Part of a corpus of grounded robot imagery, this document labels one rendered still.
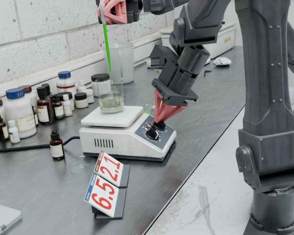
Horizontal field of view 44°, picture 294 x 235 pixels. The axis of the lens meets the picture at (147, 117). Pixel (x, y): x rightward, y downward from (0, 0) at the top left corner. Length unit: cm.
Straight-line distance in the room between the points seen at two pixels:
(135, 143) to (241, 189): 25
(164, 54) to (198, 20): 16
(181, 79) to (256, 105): 29
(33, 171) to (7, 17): 57
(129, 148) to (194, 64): 23
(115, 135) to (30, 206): 23
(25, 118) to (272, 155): 69
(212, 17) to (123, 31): 111
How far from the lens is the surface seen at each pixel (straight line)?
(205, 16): 70
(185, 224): 62
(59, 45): 141
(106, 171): 73
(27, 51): 130
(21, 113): 103
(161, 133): 85
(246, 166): 55
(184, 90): 81
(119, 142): 81
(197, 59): 78
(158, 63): 86
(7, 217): 70
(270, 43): 53
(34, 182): 80
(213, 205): 66
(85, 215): 66
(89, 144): 85
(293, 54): 107
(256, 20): 52
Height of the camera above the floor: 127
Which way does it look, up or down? 20 degrees down
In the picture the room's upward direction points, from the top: 5 degrees counter-clockwise
